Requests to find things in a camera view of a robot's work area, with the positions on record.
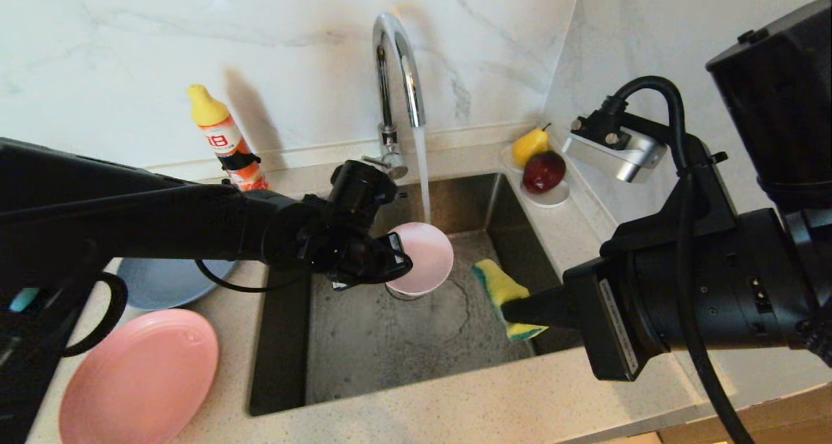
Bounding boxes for pale pink bowl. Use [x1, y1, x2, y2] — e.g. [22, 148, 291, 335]
[388, 222, 454, 296]

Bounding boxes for yellow green sponge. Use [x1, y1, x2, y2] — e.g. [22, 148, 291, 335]
[472, 259, 550, 341]

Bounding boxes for orange dish soap bottle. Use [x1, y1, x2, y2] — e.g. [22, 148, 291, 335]
[187, 83, 270, 191]

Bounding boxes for chrome gooseneck faucet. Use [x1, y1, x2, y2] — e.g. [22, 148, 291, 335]
[361, 13, 428, 181]

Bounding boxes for blue plate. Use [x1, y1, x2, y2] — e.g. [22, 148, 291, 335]
[117, 257, 238, 311]

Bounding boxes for teal bowl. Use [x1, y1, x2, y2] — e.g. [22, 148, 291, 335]
[9, 288, 41, 312]

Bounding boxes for stainless steel sink basin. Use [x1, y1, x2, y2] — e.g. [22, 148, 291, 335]
[247, 173, 586, 417]

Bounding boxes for round metal drain strainer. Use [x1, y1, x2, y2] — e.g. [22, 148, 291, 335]
[385, 283, 433, 301]

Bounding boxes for running water stream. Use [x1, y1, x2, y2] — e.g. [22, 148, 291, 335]
[413, 127, 434, 227]

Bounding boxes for small white dish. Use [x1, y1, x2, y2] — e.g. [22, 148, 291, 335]
[499, 143, 571, 209]

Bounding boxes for dark red apple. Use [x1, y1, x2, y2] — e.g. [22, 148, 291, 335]
[522, 150, 567, 194]

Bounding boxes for yellow pear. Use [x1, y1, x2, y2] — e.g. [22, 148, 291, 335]
[512, 124, 551, 168]

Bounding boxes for pink plate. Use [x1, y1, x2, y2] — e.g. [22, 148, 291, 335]
[58, 309, 220, 444]

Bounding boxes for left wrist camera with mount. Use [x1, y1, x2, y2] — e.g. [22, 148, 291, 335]
[328, 160, 398, 224]

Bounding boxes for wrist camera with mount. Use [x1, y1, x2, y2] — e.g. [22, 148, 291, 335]
[328, 160, 398, 224]
[562, 111, 668, 183]

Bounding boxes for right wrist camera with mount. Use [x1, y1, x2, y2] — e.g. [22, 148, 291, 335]
[562, 111, 668, 183]

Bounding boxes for braided black cable sleeve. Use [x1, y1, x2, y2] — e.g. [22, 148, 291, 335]
[805, 314, 832, 368]

